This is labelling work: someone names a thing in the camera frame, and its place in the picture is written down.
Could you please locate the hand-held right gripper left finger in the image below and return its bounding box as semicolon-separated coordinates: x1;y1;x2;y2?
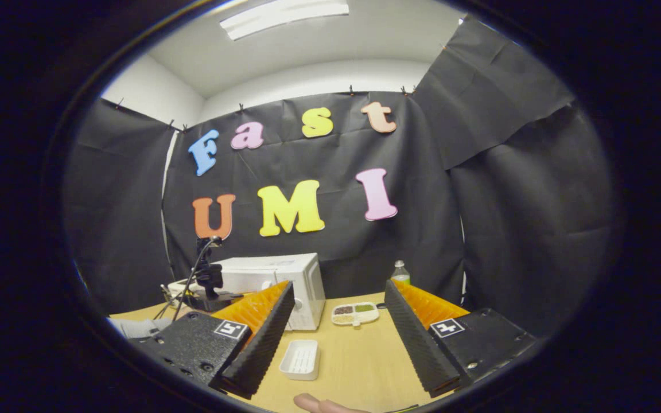
135;280;295;400

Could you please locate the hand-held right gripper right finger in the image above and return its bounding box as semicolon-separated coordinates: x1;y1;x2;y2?
384;279;538;398

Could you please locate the white microwave oven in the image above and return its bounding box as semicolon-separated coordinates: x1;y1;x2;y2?
168;253;326;332

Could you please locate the white rectangular tray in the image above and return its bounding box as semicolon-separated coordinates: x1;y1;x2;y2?
279;339;321;381

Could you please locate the white divided dish with beans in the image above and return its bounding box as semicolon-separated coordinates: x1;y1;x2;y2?
331;302;380;327

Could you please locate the black backdrop cloth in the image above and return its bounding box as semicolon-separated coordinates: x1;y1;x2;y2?
61;14;618;336

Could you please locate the large ceiling light panel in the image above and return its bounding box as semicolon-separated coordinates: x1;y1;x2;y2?
219;0;350;41

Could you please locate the black cable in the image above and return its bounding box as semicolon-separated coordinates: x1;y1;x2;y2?
170;238;221;322

